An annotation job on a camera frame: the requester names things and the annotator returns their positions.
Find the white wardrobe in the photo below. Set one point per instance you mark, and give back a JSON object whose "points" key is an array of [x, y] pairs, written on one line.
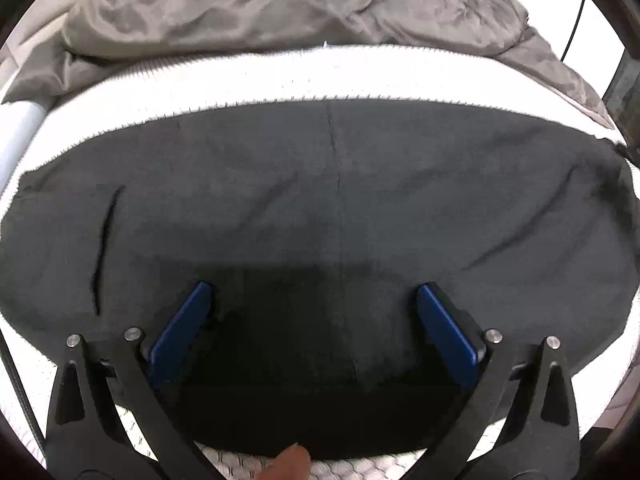
{"points": [[550, 10]]}

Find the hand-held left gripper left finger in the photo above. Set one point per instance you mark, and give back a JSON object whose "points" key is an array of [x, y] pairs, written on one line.
{"points": [[180, 335]]}

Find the grey duvet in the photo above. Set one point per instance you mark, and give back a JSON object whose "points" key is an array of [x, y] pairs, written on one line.
{"points": [[250, 5]]}

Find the person's left hand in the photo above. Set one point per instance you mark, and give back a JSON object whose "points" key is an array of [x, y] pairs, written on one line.
{"points": [[287, 465]]}

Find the black pants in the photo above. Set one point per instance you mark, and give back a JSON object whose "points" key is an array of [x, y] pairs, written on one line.
{"points": [[320, 200]]}

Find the white honeycomb pattern mattress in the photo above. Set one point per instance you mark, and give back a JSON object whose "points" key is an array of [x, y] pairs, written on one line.
{"points": [[300, 77]]}

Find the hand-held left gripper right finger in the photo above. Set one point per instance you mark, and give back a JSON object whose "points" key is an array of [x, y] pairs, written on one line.
{"points": [[445, 330]]}

